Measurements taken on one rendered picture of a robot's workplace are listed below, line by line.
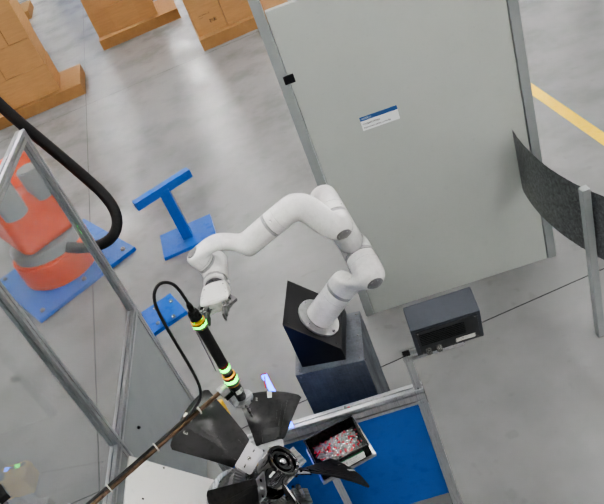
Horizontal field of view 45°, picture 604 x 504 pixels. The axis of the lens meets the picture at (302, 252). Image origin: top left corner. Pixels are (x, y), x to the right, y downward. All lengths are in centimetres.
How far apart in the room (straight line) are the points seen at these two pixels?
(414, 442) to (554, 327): 136
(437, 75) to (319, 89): 60
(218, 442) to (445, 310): 93
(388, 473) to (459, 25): 213
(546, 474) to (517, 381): 57
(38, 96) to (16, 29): 86
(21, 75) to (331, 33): 682
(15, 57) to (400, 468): 780
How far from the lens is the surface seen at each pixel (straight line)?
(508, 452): 381
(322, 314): 301
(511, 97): 405
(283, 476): 245
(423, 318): 271
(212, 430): 248
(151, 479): 257
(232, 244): 248
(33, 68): 1003
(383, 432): 317
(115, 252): 628
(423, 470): 342
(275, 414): 267
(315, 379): 315
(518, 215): 445
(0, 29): 993
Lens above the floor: 311
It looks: 36 degrees down
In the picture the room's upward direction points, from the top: 23 degrees counter-clockwise
